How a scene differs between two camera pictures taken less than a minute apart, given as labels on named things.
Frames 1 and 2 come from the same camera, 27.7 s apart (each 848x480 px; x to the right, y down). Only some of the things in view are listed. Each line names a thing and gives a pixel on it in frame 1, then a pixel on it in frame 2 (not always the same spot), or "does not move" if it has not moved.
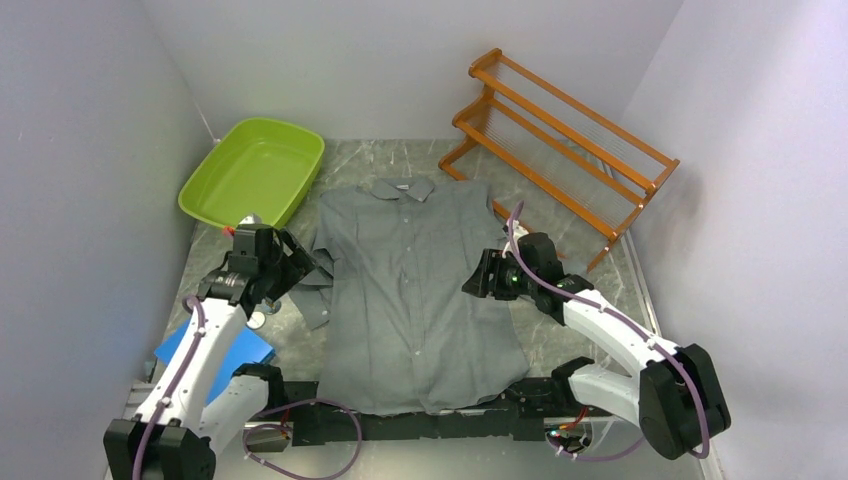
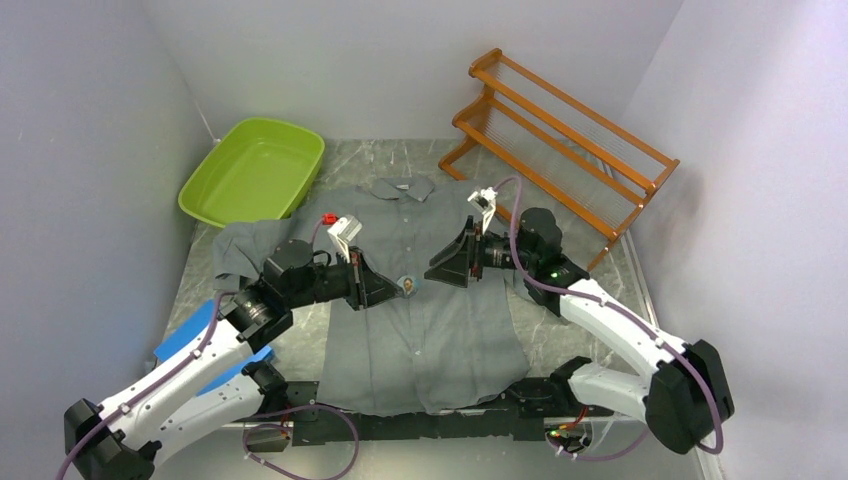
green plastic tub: x=263 y=169 does not move
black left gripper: x=298 y=263 -> x=366 y=287
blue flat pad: x=246 y=348 does not move
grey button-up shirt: x=404 y=332 does not move
